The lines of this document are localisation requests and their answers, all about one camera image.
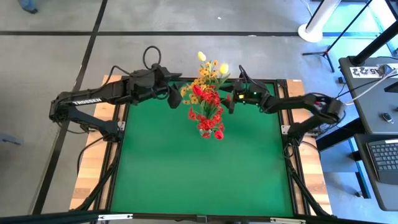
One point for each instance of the red artificial flower bunch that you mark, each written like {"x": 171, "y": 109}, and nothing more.
{"x": 211, "y": 97}
{"x": 205, "y": 124}

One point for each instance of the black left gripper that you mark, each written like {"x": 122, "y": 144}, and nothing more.
{"x": 144, "y": 85}

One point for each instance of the green table mat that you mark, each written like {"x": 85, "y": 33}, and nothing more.
{"x": 186, "y": 174}

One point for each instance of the yellow artificial tulip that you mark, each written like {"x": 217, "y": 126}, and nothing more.
{"x": 224, "y": 68}
{"x": 201, "y": 56}

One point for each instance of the silver flat bracket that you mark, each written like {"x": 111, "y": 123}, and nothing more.
{"x": 115, "y": 216}
{"x": 287, "y": 220}

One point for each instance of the black laptop keyboard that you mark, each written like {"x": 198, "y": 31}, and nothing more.
{"x": 385, "y": 155}

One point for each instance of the black aluminium table frame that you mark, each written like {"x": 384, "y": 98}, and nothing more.
{"x": 280, "y": 85}

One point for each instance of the textured clear glass vase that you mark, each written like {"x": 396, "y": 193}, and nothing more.
{"x": 211, "y": 131}

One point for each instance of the grey chair base leg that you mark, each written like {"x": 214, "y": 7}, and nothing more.
{"x": 11, "y": 139}

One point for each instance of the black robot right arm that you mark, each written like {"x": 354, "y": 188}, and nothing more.
{"x": 292, "y": 104}

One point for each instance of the thick black pole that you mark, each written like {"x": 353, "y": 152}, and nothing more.
{"x": 373, "y": 46}

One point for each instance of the black camera rig bar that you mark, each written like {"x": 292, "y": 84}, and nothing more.
{"x": 46, "y": 217}

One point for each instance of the dark grey desk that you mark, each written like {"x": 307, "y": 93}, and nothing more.
{"x": 373, "y": 193}

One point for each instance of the red artificial tulip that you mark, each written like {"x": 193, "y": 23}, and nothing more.
{"x": 219, "y": 135}
{"x": 197, "y": 90}

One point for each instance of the white printed label paper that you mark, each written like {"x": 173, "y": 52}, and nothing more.
{"x": 363, "y": 71}

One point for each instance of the silver corner bracket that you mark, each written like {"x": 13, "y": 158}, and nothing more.
{"x": 285, "y": 129}
{"x": 121, "y": 126}

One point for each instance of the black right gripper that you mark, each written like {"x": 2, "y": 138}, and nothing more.
{"x": 248, "y": 95}

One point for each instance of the black key fob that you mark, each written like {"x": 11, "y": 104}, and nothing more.
{"x": 387, "y": 118}

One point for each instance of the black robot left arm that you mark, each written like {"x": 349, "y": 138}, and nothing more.
{"x": 87, "y": 101}

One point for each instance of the white round pillar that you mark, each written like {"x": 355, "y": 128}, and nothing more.
{"x": 312, "y": 31}

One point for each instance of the person's foot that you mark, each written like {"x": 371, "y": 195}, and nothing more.
{"x": 29, "y": 7}

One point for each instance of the black tripod stand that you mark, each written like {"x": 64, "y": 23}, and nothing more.
{"x": 326, "y": 53}

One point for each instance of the yellow artificial flower bunch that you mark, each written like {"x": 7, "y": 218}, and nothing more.
{"x": 193, "y": 99}
{"x": 204, "y": 72}

